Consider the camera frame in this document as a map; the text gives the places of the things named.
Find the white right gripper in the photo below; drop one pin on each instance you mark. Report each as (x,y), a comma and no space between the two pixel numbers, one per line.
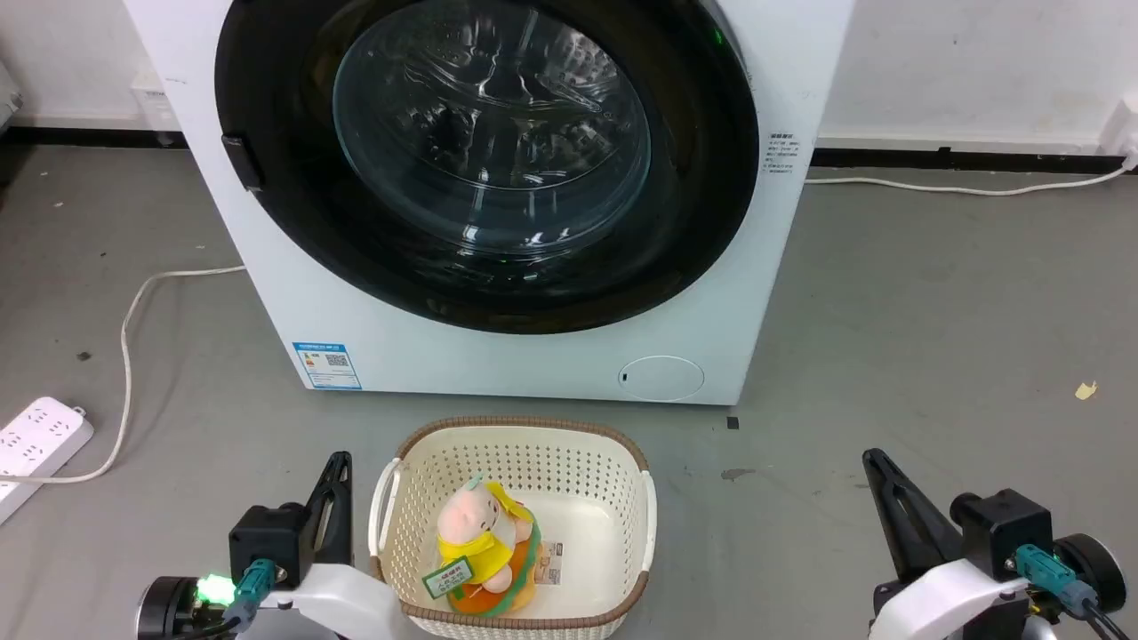
(960,604)

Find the white text sticker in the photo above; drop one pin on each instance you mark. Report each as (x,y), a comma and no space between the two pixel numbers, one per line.
(784,153)

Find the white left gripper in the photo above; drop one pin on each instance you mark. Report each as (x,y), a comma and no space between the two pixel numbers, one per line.
(347,604)

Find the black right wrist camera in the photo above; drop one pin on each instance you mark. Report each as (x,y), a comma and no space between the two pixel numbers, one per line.
(1000,533)

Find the green white doll tag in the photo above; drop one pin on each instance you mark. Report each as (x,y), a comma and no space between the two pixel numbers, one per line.
(447,578)

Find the round black glass washer door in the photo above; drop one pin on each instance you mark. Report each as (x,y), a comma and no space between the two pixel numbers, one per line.
(693,222)

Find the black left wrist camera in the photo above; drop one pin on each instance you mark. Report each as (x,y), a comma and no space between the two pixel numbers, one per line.
(267,538)

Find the white front-load washing machine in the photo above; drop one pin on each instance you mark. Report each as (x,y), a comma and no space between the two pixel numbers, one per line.
(498,364)

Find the blue energy label sticker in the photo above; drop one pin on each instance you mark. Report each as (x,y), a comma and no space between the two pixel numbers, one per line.
(326,366)

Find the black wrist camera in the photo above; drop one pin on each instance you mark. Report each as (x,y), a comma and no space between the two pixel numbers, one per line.
(1000,533)
(267,538)

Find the small paper basket label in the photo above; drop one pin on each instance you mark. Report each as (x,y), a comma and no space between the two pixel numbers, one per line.
(551,564)

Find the cream perforated laundry basket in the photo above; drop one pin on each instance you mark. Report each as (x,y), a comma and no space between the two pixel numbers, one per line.
(578,480)

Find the round white filter cover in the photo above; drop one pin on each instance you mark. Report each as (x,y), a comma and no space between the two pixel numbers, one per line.
(661,379)

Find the white power strip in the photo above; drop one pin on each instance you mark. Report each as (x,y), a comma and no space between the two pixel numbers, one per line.
(40,436)

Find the pink yellow plush doll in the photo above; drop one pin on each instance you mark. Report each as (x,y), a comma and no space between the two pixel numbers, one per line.
(480,542)

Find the yellow paper scrap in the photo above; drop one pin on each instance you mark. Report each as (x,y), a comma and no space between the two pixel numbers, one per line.
(1085,390)

